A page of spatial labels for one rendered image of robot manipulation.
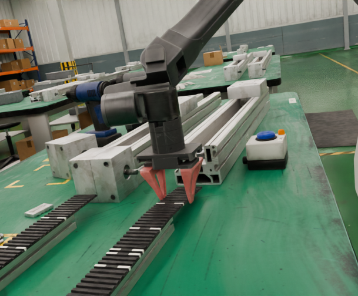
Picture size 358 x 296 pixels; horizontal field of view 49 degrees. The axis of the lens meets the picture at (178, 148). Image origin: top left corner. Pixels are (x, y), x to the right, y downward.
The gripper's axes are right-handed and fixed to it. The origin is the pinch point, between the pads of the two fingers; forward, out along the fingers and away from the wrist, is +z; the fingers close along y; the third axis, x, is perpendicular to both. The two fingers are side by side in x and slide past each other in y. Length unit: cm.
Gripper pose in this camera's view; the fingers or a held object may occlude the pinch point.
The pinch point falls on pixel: (177, 198)
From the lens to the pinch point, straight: 71.4
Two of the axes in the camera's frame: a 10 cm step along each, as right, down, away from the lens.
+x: -3.4, 2.8, -9.0
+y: -9.3, 0.5, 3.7
